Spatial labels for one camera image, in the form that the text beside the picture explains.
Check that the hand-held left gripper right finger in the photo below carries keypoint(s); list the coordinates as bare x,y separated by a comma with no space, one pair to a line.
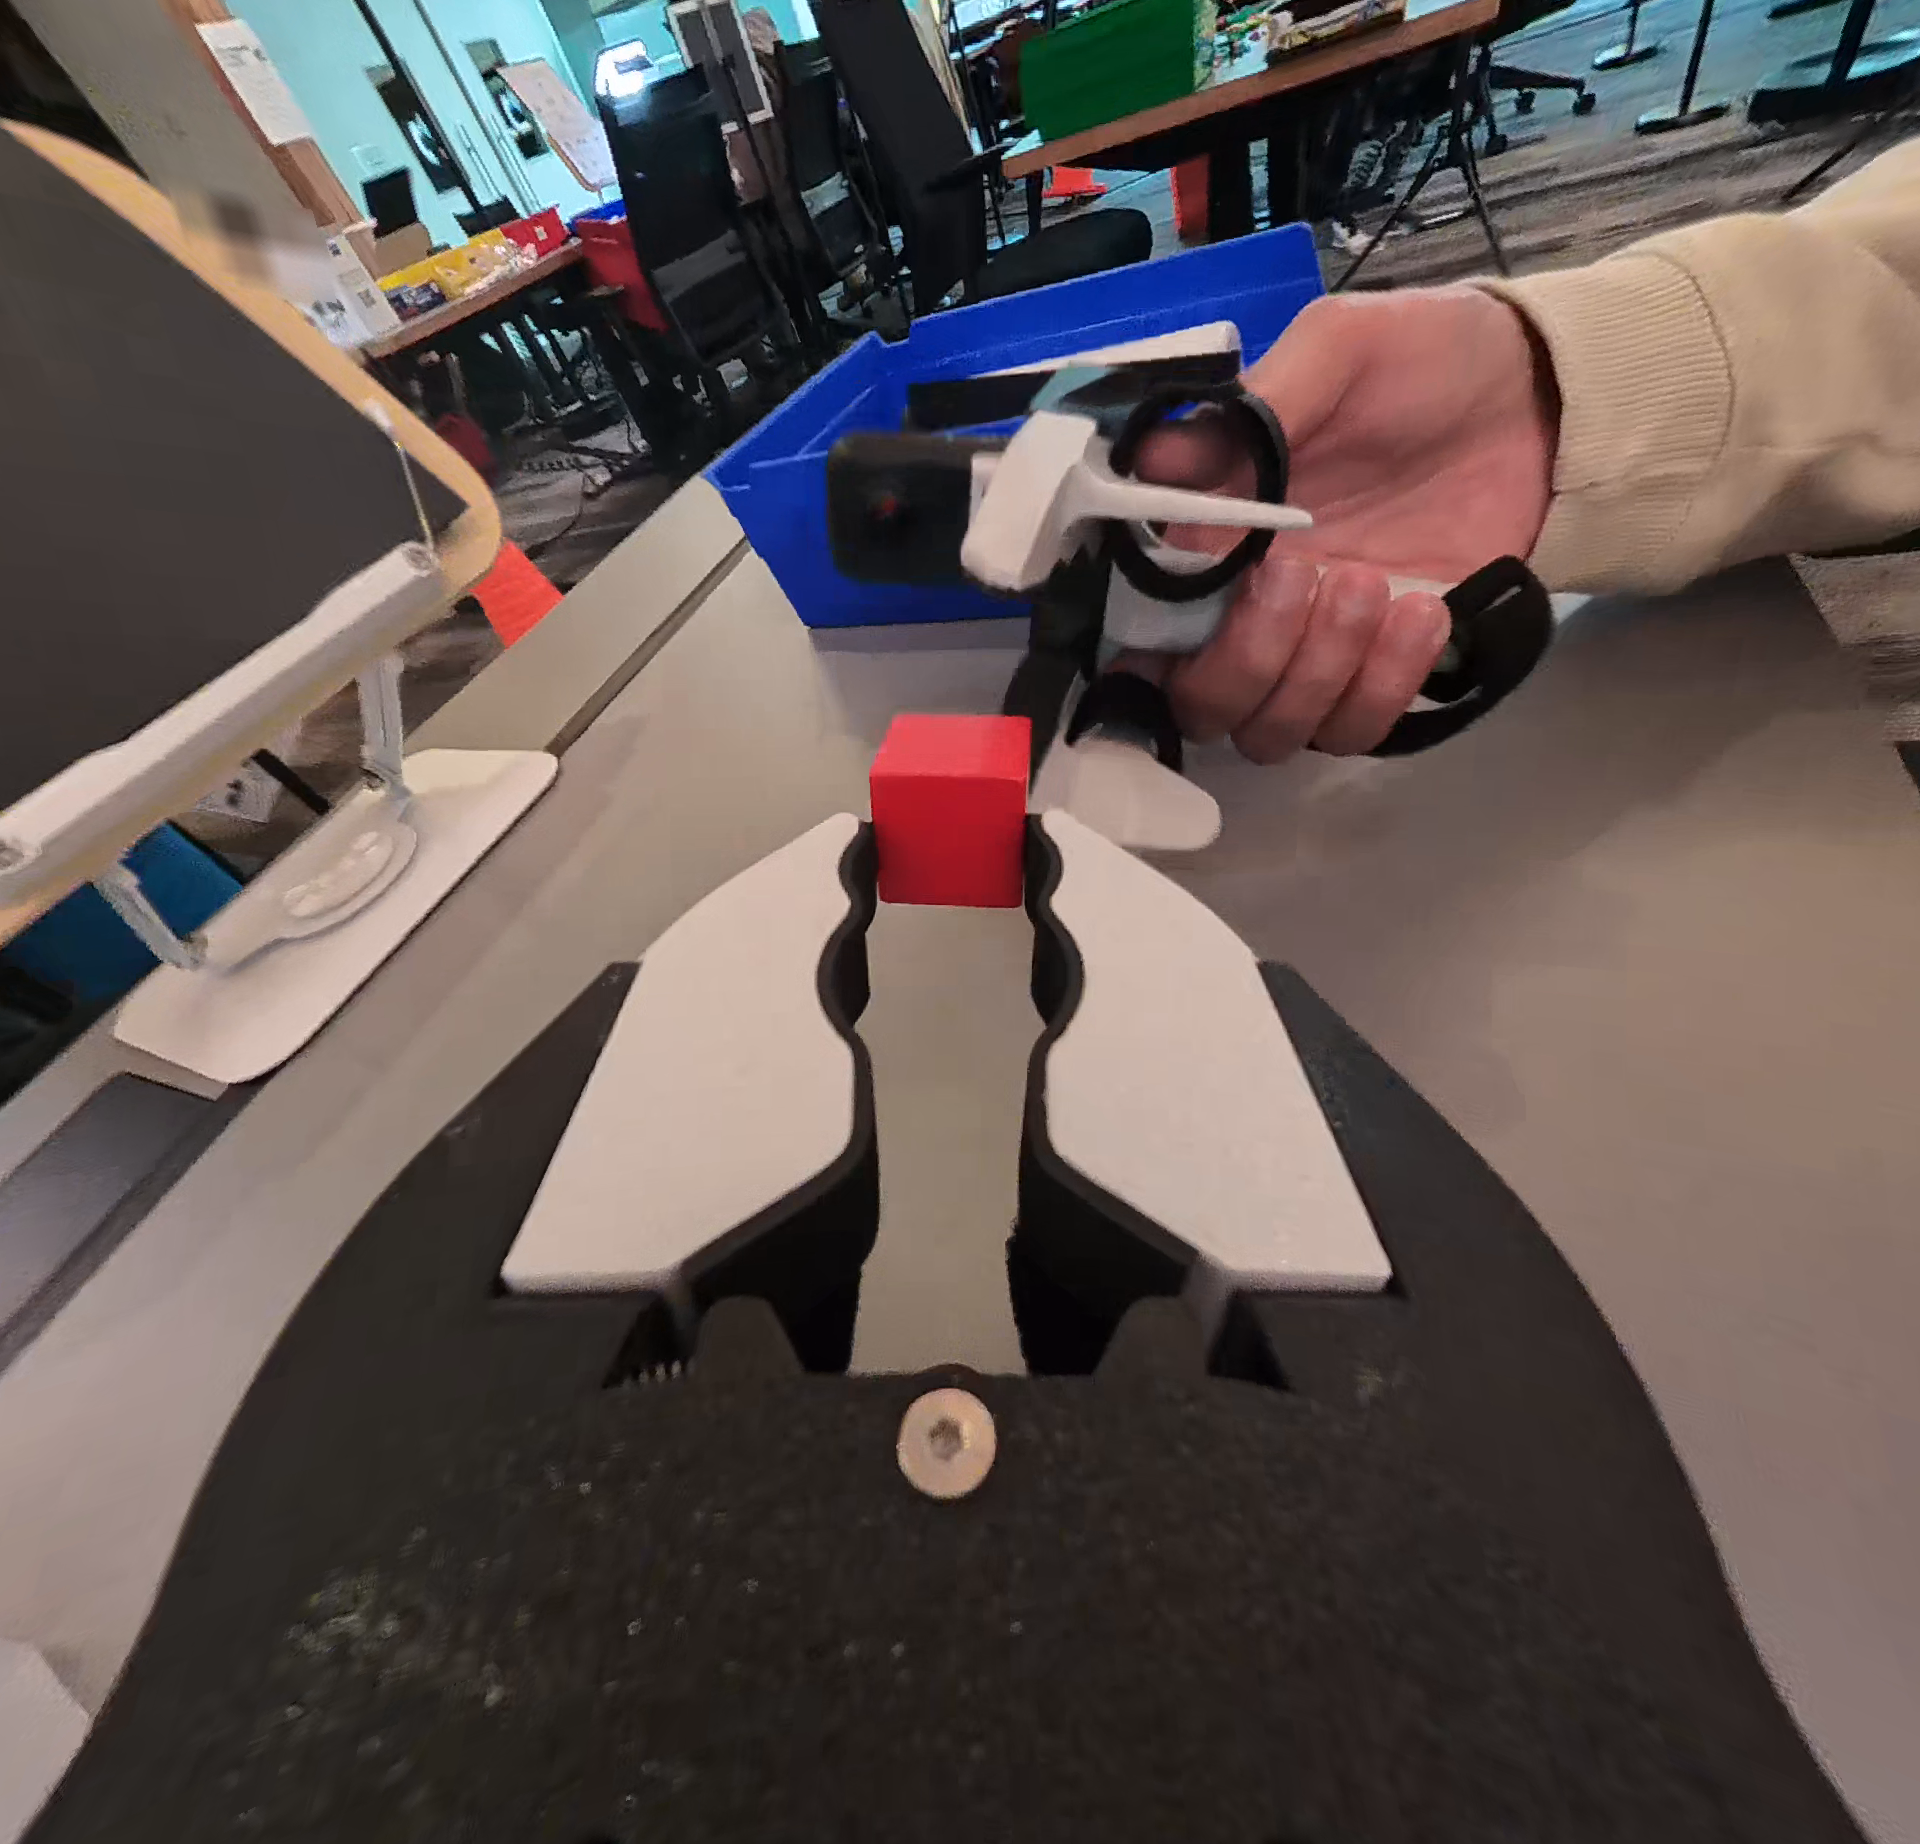
1201,1110

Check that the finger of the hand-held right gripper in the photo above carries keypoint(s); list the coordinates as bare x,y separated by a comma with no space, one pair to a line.
1138,796
1095,371

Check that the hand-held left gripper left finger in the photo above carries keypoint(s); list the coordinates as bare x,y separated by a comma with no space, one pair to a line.
707,1110

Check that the blue plastic storage bin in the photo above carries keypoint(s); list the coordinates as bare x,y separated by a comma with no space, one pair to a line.
839,556

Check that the red plastic block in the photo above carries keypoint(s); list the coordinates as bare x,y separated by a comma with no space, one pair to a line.
951,811

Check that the person's right forearm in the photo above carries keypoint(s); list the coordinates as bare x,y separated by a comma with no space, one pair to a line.
1724,375

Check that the grey desk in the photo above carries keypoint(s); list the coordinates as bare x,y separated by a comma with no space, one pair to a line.
1575,900

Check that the person's right hand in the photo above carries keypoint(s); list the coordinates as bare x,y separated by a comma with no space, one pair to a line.
1410,433

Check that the black office chair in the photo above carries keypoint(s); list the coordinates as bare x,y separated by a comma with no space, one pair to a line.
932,148
690,224

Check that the green crate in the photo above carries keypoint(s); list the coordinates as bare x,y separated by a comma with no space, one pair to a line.
1117,59

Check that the long wooden table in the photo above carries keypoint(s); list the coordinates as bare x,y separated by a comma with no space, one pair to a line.
1319,91

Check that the red crate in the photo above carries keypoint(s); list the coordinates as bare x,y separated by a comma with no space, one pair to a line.
516,590

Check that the red storage bins row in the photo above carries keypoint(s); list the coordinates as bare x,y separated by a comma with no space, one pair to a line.
599,246

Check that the white tablet stand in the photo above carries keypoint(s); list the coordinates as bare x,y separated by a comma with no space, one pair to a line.
375,854

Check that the yellow storage bins row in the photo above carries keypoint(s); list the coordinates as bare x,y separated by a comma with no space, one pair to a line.
441,267

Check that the blue box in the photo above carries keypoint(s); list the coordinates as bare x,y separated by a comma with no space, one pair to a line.
164,900

